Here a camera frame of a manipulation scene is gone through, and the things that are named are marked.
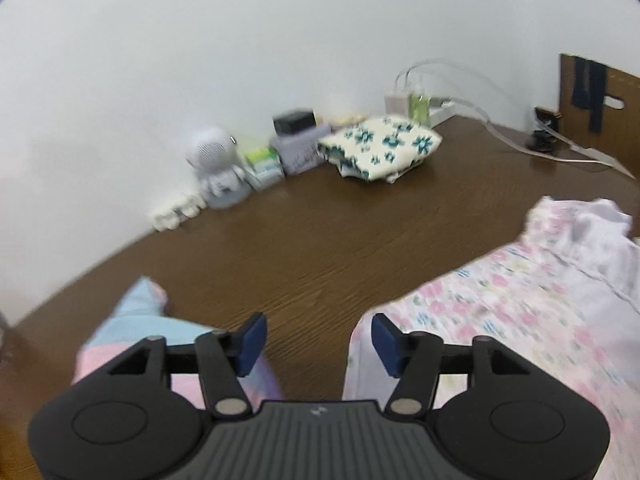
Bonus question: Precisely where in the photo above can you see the small black box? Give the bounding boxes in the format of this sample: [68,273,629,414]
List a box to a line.
[273,109,316,136]

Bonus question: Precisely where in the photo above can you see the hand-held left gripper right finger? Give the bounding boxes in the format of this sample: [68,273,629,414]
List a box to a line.
[371,312,534,419]

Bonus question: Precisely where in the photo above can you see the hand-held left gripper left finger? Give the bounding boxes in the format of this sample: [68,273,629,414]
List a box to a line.
[105,312,269,419]

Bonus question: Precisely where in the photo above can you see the small white ornament row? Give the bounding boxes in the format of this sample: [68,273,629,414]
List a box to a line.
[152,195,206,232]

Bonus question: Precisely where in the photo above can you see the dark blue cloth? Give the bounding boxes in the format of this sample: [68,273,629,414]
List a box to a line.
[572,58,608,134]

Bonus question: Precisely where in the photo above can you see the black phone stand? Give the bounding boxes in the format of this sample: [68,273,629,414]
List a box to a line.
[525,106,563,153]

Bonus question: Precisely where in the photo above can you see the white robot figurine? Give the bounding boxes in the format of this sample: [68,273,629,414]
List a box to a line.
[186,127,251,209]

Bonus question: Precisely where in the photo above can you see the white power strip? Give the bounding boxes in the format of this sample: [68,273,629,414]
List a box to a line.
[429,100,458,128]

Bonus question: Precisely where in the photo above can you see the white cables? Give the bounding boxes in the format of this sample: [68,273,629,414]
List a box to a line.
[395,60,628,168]

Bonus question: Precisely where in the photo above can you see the pastel pink blue garment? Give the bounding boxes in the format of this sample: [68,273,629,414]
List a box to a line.
[70,276,286,411]

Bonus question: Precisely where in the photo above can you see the pink floral garment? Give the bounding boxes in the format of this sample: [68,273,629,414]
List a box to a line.
[342,197,640,480]

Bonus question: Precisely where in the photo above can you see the folded teal floral cloth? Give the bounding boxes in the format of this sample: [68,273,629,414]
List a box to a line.
[317,115,443,183]

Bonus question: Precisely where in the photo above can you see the green bottle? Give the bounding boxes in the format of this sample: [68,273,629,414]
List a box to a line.
[409,91,432,127]

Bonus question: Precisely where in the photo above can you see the white charger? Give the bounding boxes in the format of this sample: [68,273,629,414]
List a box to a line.
[385,91,412,118]

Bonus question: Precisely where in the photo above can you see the green tissue pack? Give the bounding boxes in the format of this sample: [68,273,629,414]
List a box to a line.
[244,145,286,192]

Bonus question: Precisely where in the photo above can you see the lavender box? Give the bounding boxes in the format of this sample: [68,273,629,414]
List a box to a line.
[270,127,332,176]

